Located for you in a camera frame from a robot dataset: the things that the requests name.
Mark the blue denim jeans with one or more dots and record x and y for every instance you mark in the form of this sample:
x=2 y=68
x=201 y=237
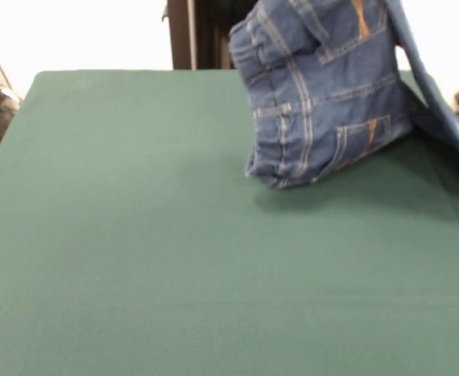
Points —
x=323 y=98

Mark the dark green table cloth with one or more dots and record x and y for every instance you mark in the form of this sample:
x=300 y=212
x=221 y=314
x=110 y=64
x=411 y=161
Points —
x=135 y=254

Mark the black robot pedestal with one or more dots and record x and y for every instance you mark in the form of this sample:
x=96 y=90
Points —
x=202 y=35

